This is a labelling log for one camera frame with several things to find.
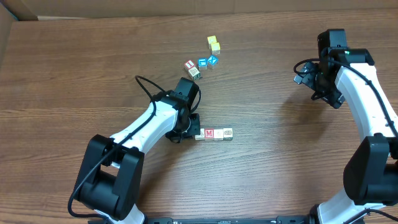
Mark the white red-edged block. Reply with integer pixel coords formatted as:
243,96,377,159
195,128,205,141

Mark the near yellow block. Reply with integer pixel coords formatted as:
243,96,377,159
210,42,221,55

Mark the red letter block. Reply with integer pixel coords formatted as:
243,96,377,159
183,60,196,71

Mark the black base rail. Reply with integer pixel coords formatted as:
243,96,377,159
144,215,320,224

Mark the far yellow block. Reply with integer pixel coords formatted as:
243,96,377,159
207,35,217,45

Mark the blue-faced wooden block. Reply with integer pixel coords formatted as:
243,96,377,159
223,128,233,140

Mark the blue X block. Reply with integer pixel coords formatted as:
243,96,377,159
207,55,219,69

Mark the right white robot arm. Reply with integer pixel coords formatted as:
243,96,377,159
294,49,397,223

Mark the yellow block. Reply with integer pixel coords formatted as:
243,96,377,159
207,35,217,45
210,42,221,55

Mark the white patterned block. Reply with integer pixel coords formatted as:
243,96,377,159
188,67,201,80

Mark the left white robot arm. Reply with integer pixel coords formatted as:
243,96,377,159
67,90,201,223

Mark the red M block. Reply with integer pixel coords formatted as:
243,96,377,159
204,129,215,141

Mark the blue picture block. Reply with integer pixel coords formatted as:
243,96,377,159
197,58,208,70

